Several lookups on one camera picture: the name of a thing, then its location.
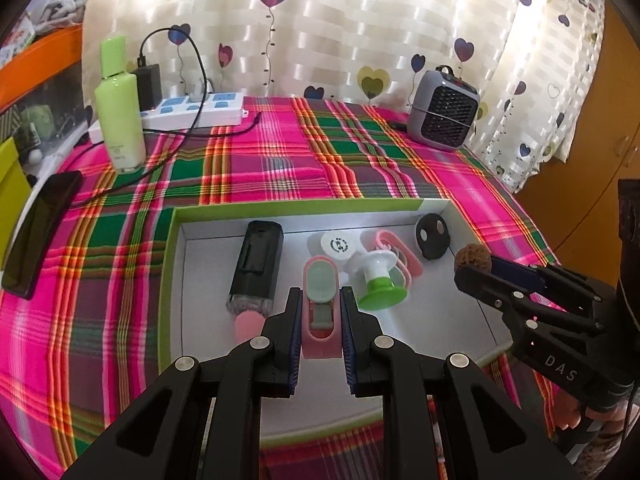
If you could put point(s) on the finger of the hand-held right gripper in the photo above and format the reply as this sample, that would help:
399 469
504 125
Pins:
480 285
515 270

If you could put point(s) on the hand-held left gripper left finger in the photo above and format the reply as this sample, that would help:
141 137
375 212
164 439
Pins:
294 330

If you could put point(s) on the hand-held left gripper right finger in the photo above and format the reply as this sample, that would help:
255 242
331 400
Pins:
348 340

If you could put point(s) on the brown walnut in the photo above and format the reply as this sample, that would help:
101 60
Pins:
470 255

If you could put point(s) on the pink oval case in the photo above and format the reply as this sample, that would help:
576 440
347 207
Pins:
247 325

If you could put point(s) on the green and white spool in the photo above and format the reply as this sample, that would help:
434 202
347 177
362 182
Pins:
380 295

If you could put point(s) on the white round disc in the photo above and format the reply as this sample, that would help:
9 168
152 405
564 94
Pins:
340 245

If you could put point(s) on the green cardboard box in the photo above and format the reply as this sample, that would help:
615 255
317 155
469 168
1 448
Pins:
210 260

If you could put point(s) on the person's right forearm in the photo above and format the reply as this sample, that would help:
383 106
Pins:
605 455

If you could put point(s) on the person's right hand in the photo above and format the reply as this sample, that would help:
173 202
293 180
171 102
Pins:
567 410

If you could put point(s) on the grey round panda clip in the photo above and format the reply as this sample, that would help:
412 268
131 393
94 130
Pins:
432 240

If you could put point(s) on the black rectangular device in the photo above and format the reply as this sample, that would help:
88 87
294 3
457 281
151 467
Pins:
260 260

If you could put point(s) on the wooden cabinet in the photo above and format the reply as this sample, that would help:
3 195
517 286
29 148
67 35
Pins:
580 160

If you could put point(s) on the grey mini heater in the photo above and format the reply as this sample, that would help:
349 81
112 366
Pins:
442 110

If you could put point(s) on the white power strip blue sockets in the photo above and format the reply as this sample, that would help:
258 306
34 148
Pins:
220 110

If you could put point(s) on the black smartphone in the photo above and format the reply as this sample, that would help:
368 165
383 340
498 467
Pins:
40 235

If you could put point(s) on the light green bottle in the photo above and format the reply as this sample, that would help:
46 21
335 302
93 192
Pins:
120 120

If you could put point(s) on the plain white power strip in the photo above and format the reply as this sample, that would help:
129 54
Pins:
97 132

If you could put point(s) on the black charger plug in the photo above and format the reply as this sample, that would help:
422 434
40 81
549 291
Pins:
149 85

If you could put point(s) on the heart print curtain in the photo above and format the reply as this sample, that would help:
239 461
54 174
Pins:
350 25

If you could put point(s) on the yellow-green storage box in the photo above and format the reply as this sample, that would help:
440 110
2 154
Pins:
10 200

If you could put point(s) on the orange shelf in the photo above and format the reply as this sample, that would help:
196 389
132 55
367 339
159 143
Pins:
35 65

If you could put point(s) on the white cloth pile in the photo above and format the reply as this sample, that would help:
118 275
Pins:
62 0

